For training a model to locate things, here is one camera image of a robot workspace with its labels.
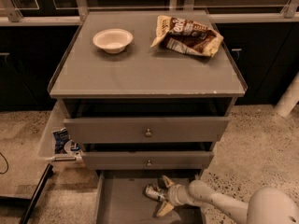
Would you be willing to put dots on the grey drawer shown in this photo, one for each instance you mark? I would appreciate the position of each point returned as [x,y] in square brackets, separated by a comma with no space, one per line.
[121,198]
[137,160]
[131,130]

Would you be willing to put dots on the round top drawer knob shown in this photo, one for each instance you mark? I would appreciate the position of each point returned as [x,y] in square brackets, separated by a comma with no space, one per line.
[148,133]

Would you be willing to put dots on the grey middle drawer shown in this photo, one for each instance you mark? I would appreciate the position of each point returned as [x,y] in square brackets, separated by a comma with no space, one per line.
[137,160]

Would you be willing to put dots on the clear plastic bin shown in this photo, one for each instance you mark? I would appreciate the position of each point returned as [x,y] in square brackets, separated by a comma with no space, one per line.
[72,157]

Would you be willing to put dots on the grey bottom drawer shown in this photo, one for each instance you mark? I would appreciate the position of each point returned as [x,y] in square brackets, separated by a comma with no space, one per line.
[121,198]

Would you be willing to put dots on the grey drawer cabinet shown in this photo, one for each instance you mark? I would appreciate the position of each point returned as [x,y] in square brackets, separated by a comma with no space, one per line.
[141,81]

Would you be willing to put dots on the green white 7up can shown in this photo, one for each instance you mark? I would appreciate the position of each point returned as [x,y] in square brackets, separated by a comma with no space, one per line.
[155,193]

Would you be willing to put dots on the white paper bowl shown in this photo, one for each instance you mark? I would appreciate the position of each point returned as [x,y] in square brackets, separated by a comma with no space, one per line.
[113,41]

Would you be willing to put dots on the grey top drawer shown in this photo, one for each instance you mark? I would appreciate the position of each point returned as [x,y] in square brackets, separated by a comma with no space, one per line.
[131,130]

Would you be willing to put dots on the black floor rail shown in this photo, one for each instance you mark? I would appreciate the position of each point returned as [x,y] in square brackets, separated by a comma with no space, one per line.
[48,172]

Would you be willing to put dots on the brown chip bag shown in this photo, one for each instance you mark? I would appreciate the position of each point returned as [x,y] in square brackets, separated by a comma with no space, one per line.
[186,37]

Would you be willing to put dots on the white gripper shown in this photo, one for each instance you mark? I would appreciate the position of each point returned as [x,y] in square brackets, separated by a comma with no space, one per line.
[177,194]

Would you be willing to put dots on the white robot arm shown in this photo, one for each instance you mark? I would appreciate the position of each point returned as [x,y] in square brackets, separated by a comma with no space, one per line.
[266,205]

